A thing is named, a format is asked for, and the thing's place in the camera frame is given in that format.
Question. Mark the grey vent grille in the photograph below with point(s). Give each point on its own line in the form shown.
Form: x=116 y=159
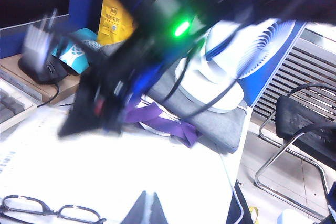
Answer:
x=302 y=66

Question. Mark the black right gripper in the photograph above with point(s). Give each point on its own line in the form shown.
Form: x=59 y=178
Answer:
x=118 y=85

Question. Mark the white grey keyboard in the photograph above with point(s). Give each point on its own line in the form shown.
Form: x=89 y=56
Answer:
x=10 y=103

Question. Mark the white round appliance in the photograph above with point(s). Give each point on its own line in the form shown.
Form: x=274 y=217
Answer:
x=199 y=77

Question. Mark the teal snack packet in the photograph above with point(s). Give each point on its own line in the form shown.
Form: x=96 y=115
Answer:
x=71 y=56

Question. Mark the white desk fan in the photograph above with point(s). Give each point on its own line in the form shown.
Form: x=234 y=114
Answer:
x=262 y=77

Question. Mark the black computer mouse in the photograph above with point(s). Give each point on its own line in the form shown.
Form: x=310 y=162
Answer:
x=44 y=74

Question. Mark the yellow paper bag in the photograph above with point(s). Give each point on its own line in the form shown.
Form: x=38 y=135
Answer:
x=113 y=19

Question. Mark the black metal frame chair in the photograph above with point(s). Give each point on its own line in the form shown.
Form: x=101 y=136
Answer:
x=296 y=119

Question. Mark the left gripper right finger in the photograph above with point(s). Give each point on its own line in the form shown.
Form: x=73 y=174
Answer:
x=158 y=213

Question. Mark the black framed glasses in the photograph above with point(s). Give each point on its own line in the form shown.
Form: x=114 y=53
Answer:
x=52 y=212

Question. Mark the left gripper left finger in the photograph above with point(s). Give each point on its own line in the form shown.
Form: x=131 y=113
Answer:
x=137 y=213

